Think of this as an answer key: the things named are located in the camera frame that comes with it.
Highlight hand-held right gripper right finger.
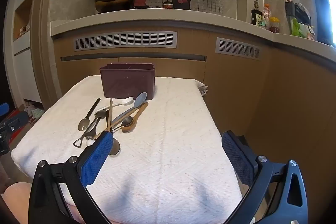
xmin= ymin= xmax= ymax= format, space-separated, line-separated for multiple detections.
xmin=221 ymin=131 xmax=308 ymax=224

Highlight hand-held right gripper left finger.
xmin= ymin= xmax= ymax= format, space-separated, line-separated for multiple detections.
xmin=28 ymin=131 xmax=114 ymax=224

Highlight black-handled metal spoon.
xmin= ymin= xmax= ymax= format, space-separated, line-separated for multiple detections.
xmin=78 ymin=98 xmax=101 ymax=131

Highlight brown plastic utensil holder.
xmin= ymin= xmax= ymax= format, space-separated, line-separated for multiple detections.
xmin=100 ymin=63 xmax=155 ymax=100

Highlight cloth pile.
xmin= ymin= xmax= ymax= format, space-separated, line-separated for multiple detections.
xmin=25 ymin=103 xmax=45 ymax=125

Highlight black round spoon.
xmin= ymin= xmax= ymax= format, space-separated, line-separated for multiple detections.
xmin=109 ymin=139 xmax=121 ymax=157

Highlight metal fork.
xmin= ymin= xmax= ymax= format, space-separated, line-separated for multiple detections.
xmin=85 ymin=110 xmax=109 ymax=139

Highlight shovel-shaped metal spoon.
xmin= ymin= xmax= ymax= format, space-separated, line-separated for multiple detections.
xmin=73 ymin=111 xmax=105 ymax=148

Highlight white cupboard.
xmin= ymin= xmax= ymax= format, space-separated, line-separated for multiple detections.
xmin=5 ymin=0 xmax=41 ymax=107

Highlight wooden spoon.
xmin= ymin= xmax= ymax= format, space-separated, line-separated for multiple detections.
xmin=121 ymin=102 xmax=149 ymax=133

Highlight small metal spoon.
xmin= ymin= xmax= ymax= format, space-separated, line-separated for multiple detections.
xmin=109 ymin=116 xmax=134 ymax=133

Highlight person's leg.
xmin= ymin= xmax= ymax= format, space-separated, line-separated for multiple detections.
xmin=0 ymin=181 xmax=82 ymax=224

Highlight white plastic spoon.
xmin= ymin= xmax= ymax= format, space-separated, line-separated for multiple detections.
xmin=94 ymin=97 xmax=134 ymax=112

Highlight wooden base cabinet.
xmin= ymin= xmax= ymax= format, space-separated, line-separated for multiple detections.
xmin=54 ymin=27 xmax=336 ymax=140

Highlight white textured towel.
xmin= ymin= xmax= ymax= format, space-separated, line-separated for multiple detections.
xmin=10 ymin=75 xmax=243 ymax=224

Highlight grey-blue spoon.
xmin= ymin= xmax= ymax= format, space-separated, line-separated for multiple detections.
xmin=110 ymin=92 xmax=148 ymax=128

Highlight short grey vent grille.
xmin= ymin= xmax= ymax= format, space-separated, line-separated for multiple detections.
xmin=215 ymin=37 xmax=262 ymax=60

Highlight long grey vent grille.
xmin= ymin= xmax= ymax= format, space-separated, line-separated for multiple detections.
xmin=74 ymin=31 xmax=177 ymax=51

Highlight jar with yellow lid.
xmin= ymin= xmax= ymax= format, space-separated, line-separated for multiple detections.
xmin=268 ymin=17 xmax=280 ymax=33

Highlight green spray bottle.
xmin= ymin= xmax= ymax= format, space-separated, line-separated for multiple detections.
xmin=290 ymin=18 xmax=315 ymax=41

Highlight beige kitchen counter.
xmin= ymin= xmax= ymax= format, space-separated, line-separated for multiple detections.
xmin=51 ymin=8 xmax=336 ymax=69

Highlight clear bottle orange cap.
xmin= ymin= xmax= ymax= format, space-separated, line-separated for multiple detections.
xmin=262 ymin=4 xmax=271 ymax=28

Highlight black utensil caddy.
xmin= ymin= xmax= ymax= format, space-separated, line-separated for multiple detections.
xmin=285 ymin=1 xmax=311 ymax=25

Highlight window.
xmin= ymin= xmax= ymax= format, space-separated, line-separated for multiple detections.
xmin=322 ymin=0 xmax=336 ymax=46

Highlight black pot orange handles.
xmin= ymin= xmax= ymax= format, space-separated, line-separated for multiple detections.
xmin=94 ymin=0 xmax=137 ymax=14

